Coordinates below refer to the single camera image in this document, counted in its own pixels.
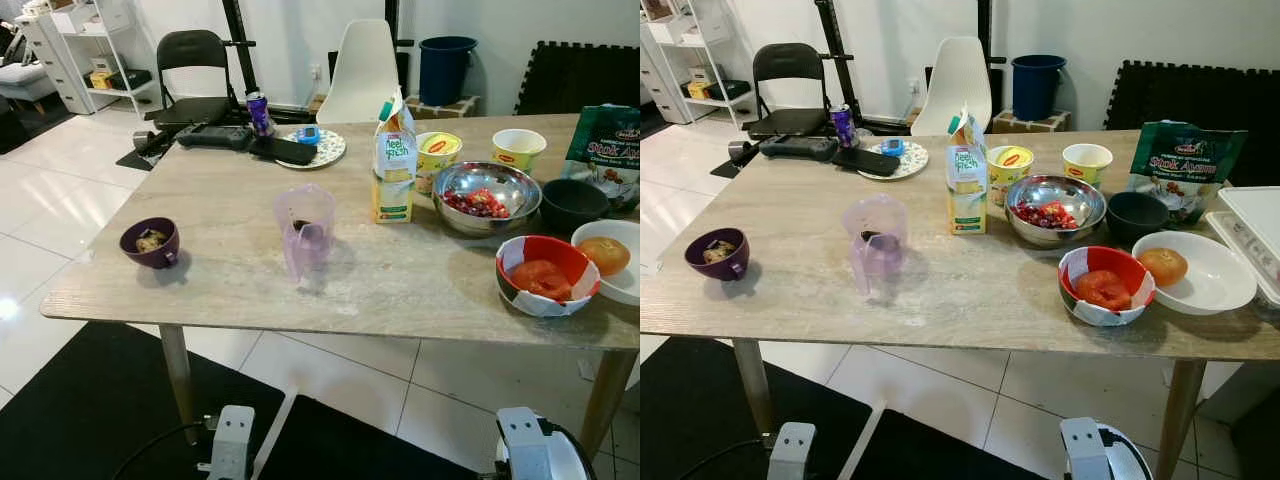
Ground translucent purple pitcher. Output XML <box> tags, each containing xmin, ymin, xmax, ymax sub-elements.
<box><xmin>842</xmin><ymin>194</ymin><xmax>909</xmax><ymax>297</ymax></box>
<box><xmin>273</xmin><ymin>183</ymin><xmax>337</xmax><ymax>284</ymax></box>

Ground yellow green juice carton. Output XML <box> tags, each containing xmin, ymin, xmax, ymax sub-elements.
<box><xmin>946</xmin><ymin>105</ymin><xmax>989</xmax><ymax>236</ymax></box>
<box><xmin>372</xmin><ymin>92</ymin><xmax>418</xmax><ymax>224</ymax></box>

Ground orange fruit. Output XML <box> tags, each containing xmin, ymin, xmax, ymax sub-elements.
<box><xmin>1137</xmin><ymin>247</ymin><xmax>1189</xmax><ymax>288</ymax></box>
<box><xmin>578</xmin><ymin>236</ymin><xmax>631</xmax><ymax>278</ymax></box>

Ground white bowl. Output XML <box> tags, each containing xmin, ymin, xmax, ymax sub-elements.
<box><xmin>571</xmin><ymin>219</ymin><xmax>641</xmax><ymax>306</ymax></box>
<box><xmin>1132</xmin><ymin>231</ymin><xmax>1258</xmax><ymax>317</ymax></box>

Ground purple cup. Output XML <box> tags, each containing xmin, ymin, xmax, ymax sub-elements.
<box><xmin>685</xmin><ymin>228</ymin><xmax>750</xmax><ymax>282</ymax></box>
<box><xmin>120</xmin><ymin>217</ymin><xmax>182</xmax><ymax>270</ymax></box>

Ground wooden table leg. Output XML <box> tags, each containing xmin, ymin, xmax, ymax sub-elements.
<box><xmin>733</xmin><ymin>338</ymin><xmax>776</xmax><ymax>441</ymax></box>
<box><xmin>1155</xmin><ymin>360</ymin><xmax>1208</xmax><ymax>480</ymax></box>
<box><xmin>160</xmin><ymin>324</ymin><xmax>198</xmax><ymax>446</ymax></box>
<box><xmin>580</xmin><ymin>350</ymin><xmax>638</xmax><ymax>461</ymax></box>

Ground black phone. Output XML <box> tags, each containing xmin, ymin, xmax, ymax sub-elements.
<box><xmin>250</xmin><ymin>136</ymin><xmax>318</xmax><ymax>166</ymax></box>
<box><xmin>833</xmin><ymin>147</ymin><xmax>901</xmax><ymax>178</ymax></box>

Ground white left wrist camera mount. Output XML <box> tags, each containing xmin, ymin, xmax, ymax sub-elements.
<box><xmin>205</xmin><ymin>405</ymin><xmax>256</xmax><ymax>480</ymax></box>
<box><xmin>768</xmin><ymin>422</ymin><xmax>817</xmax><ymax>480</ymax></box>

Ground yellow-lidded noodle cup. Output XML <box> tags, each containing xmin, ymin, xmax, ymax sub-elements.
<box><xmin>987</xmin><ymin>145</ymin><xmax>1035</xmax><ymax>206</ymax></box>
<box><xmin>416</xmin><ymin>132</ymin><xmax>463</xmax><ymax>196</ymax></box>

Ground white shelf unit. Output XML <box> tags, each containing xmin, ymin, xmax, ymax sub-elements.
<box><xmin>18</xmin><ymin>0</ymin><xmax>161</xmax><ymax>116</ymax></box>
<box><xmin>640</xmin><ymin>0</ymin><xmax>758</xmax><ymax>126</ymax></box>

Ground blue bucket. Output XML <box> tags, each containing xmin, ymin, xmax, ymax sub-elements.
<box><xmin>1011</xmin><ymin>54</ymin><xmax>1067</xmax><ymax>122</ymax></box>
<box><xmin>418</xmin><ymin>36</ymin><xmax>479</xmax><ymax>107</ymax></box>

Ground grey sofa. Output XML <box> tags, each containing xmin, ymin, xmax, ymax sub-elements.
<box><xmin>0</xmin><ymin>60</ymin><xmax>56</xmax><ymax>111</ymax></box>

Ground black folding chair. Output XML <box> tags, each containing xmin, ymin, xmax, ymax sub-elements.
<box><xmin>145</xmin><ymin>30</ymin><xmax>233</xmax><ymax>129</ymax></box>
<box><xmin>742</xmin><ymin>43</ymin><xmax>831</xmax><ymax>141</ymax></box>

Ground steel bowl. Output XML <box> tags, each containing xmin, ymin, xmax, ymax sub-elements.
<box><xmin>432</xmin><ymin>161</ymin><xmax>543</xmax><ymax>237</ymax></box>
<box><xmin>1005</xmin><ymin>175</ymin><xmax>1108</xmax><ymax>248</ymax></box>

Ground purple drink can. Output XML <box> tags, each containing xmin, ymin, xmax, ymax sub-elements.
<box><xmin>246</xmin><ymin>90</ymin><xmax>274</xmax><ymax>138</ymax></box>
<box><xmin>830</xmin><ymin>103</ymin><xmax>858</xmax><ymax>149</ymax></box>

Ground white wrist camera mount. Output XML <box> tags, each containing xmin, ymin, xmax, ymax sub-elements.
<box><xmin>205</xmin><ymin>405</ymin><xmax>256</xmax><ymax>480</ymax></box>
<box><xmin>497</xmin><ymin>407</ymin><xmax>549</xmax><ymax>480</ymax></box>
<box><xmin>1060</xmin><ymin>417</ymin><xmax>1113</xmax><ymax>480</ymax></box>
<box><xmin>768</xmin><ymin>422</ymin><xmax>817</xmax><ymax>480</ymax></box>

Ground green stock packet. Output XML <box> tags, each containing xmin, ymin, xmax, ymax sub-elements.
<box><xmin>1128</xmin><ymin>120</ymin><xmax>1248</xmax><ymax>226</ymax></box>
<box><xmin>562</xmin><ymin>103</ymin><xmax>641</xmax><ymax>211</ymax></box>

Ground red tomato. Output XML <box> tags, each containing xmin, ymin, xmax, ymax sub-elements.
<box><xmin>510</xmin><ymin>260</ymin><xmax>573</xmax><ymax>301</ymax></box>
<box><xmin>1075</xmin><ymin>270</ymin><xmax>1133</xmax><ymax>311</ymax></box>

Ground black bowl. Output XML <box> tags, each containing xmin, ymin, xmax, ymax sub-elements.
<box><xmin>1106</xmin><ymin>191</ymin><xmax>1170</xmax><ymax>244</ymax></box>
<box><xmin>541</xmin><ymin>178</ymin><xmax>611</xmax><ymax>236</ymax></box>

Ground red chopped food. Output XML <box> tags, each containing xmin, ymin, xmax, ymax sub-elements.
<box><xmin>443</xmin><ymin>188</ymin><xmax>511</xmax><ymax>219</ymax></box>
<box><xmin>1015</xmin><ymin>200</ymin><xmax>1079</xmax><ymax>231</ymax></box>

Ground patterned plate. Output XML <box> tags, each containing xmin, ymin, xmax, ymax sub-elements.
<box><xmin>858</xmin><ymin>140</ymin><xmax>929</xmax><ymax>182</ymax></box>
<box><xmin>276</xmin><ymin>128</ymin><xmax>347</xmax><ymax>170</ymax></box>

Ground white plastic chair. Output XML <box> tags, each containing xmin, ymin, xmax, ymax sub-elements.
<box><xmin>316</xmin><ymin>19</ymin><xmax>401</xmax><ymax>125</ymax></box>
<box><xmin>910</xmin><ymin>37</ymin><xmax>993</xmax><ymax>138</ymax></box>

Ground black floor mat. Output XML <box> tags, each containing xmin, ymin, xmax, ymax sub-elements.
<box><xmin>258</xmin><ymin>395</ymin><xmax>481</xmax><ymax>480</ymax></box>
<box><xmin>640</xmin><ymin>337</ymin><xmax>876</xmax><ymax>480</ymax></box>
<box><xmin>838</xmin><ymin>408</ymin><xmax>1051</xmax><ymax>480</ymax></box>
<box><xmin>0</xmin><ymin>322</ymin><xmax>293</xmax><ymax>480</ymax></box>

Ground white-topped yellow noodle cup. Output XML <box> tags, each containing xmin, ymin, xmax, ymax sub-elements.
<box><xmin>1062</xmin><ymin>143</ymin><xmax>1114</xmax><ymax>191</ymax></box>
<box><xmin>492</xmin><ymin>128</ymin><xmax>547</xmax><ymax>173</ymax></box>

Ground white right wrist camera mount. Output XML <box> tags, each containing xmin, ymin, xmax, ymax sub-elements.
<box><xmin>1060</xmin><ymin>417</ymin><xmax>1113</xmax><ymax>480</ymax></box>
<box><xmin>497</xmin><ymin>407</ymin><xmax>549</xmax><ymax>480</ymax></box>

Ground black foam wall mats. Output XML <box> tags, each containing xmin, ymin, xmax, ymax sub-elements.
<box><xmin>515</xmin><ymin>40</ymin><xmax>641</xmax><ymax>116</ymax></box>
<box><xmin>1105</xmin><ymin>60</ymin><xmax>1280</xmax><ymax>186</ymax></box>

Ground white round plate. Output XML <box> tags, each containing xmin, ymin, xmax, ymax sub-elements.
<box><xmin>495</xmin><ymin>425</ymin><xmax>598</xmax><ymax>480</ymax></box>
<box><xmin>1095</xmin><ymin>425</ymin><xmax>1156</xmax><ymax>480</ymax></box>

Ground white lidded food container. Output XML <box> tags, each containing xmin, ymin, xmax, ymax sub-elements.
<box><xmin>1205</xmin><ymin>187</ymin><xmax>1280</xmax><ymax>306</ymax></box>

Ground black handheld controller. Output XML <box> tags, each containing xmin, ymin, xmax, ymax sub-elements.
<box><xmin>176</xmin><ymin>124</ymin><xmax>254</xmax><ymax>152</ymax></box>
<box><xmin>758</xmin><ymin>136</ymin><xmax>839</xmax><ymax>163</ymax></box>

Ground low cardboard box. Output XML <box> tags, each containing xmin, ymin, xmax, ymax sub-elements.
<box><xmin>990</xmin><ymin>108</ymin><xmax>1071</xmax><ymax>134</ymax></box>
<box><xmin>405</xmin><ymin>95</ymin><xmax>481</xmax><ymax>119</ymax></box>

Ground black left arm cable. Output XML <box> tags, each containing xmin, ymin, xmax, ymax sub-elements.
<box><xmin>110</xmin><ymin>420</ymin><xmax>216</xmax><ymax>480</ymax></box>
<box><xmin>690</xmin><ymin>438</ymin><xmax>776</xmax><ymax>480</ymax></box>

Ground red paper-lined bowl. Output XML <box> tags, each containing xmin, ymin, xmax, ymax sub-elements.
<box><xmin>496</xmin><ymin>235</ymin><xmax>602</xmax><ymax>318</ymax></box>
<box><xmin>1058</xmin><ymin>246</ymin><xmax>1156</xmax><ymax>327</ymax></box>

